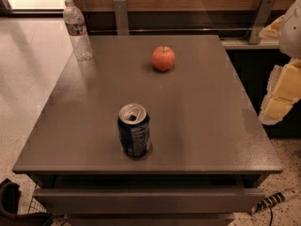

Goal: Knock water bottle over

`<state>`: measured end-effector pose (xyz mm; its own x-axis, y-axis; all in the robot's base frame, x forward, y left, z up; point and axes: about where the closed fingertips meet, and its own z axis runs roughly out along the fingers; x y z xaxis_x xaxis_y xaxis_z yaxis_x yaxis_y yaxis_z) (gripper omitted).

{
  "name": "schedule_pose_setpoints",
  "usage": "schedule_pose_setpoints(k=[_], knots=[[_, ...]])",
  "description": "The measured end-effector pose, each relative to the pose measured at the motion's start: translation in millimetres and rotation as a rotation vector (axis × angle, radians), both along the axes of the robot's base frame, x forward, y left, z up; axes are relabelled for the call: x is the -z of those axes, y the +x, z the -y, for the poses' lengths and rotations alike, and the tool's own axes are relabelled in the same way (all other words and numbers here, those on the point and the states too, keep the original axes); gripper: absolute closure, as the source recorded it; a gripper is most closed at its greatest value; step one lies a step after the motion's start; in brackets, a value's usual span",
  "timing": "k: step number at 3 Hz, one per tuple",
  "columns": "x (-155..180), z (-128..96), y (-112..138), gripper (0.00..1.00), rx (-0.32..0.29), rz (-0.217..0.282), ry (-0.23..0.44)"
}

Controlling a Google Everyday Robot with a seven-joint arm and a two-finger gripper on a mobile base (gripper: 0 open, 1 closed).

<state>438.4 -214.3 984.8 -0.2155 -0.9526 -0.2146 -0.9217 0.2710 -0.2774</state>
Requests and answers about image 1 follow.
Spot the clear plastic water bottle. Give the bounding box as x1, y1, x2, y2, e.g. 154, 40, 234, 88
63, 0, 92, 61

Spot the striped power strip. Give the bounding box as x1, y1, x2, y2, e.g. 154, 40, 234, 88
249, 188, 300, 215

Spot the blue soda can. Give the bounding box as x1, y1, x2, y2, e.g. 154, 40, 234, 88
118, 104, 151, 157

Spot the grey metal bracket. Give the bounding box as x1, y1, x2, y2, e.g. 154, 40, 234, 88
113, 0, 130, 36
248, 0, 276, 44

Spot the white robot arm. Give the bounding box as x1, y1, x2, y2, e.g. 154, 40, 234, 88
259, 0, 301, 125

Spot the wire mesh basket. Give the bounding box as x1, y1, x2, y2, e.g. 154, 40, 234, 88
27, 196, 47, 214

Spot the right grey metal bracket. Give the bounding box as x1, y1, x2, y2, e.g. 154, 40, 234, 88
248, 0, 276, 44

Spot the left grey metal bracket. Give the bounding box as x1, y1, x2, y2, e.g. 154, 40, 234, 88
113, 0, 130, 36

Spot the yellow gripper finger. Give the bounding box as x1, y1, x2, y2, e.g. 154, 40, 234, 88
259, 15, 284, 40
259, 58, 301, 125

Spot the red apple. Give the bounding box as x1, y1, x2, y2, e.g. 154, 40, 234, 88
151, 46, 175, 72

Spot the grey drawer cabinet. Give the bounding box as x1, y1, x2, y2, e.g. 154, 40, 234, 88
13, 36, 282, 226

